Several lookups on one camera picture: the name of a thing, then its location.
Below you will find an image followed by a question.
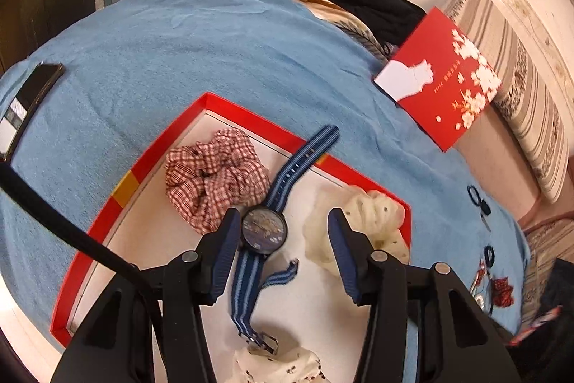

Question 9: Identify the blue towel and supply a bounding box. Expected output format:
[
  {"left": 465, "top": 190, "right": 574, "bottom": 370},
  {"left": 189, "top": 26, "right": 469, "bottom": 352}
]
[{"left": 0, "top": 0, "right": 530, "bottom": 383}]

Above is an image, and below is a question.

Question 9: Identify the striped patterned pillow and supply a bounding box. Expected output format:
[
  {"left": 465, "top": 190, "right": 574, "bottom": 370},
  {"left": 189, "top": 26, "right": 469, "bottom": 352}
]
[{"left": 442, "top": 0, "right": 570, "bottom": 204}]

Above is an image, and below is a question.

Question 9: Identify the black strap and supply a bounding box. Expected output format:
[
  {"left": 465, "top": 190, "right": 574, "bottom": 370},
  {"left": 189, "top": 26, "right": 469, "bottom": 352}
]
[{"left": 0, "top": 162, "right": 164, "bottom": 348}]

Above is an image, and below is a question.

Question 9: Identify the black smartphone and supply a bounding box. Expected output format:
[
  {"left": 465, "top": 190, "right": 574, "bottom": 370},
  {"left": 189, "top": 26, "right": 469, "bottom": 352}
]
[{"left": 0, "top": 62, "right": 65, "bottom": 162}]

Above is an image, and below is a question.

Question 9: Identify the patterned beige cloth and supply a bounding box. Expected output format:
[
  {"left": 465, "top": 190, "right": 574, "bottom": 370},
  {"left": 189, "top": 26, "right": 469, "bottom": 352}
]
[{"left": 287, "top": 0, "right": 400, "bottom": 63}]

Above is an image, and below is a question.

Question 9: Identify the red plaid scrunchie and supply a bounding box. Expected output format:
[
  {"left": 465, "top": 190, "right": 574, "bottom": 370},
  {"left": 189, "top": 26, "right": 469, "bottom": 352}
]
[{"left": 165, "top": 128, "right": 270, "bottom": 235}]

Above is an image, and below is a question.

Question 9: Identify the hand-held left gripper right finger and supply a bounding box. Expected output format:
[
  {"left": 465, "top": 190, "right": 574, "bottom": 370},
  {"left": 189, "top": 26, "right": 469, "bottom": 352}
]
[{"left": 327, "top": 208, "right": 516, "bottom": 383}]

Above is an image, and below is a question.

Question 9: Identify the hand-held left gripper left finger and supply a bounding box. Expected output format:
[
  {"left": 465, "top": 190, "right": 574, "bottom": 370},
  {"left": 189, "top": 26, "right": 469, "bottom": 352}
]
[{"left": 51, "top": 208, "right": 243, "bottom": 383}]

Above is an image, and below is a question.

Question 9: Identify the white patterned scrunchie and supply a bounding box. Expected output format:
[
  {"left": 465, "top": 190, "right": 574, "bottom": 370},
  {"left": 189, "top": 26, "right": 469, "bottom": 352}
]
[{"left": 233, "top": 345, "right": 333, "bottom": 383}]

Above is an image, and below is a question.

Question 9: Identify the red shallow box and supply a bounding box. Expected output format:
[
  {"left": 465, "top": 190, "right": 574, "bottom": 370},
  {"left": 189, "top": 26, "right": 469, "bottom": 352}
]
[{"left": 50, "top": 92, "right": 412, "bottom": 383}]

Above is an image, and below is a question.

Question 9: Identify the cream dotted scrunchie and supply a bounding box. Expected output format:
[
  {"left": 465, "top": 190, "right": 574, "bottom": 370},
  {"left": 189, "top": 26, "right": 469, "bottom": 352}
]
[{"left": 302, "top": 185, "right": 410, "bottom": 276}]

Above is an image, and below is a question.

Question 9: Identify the blue striped strap wristwatch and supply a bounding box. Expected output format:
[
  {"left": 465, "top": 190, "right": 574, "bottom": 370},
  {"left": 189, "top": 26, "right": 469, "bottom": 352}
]
[{"left": 230, "top": 125, "right": 340, "bottom": 353}]

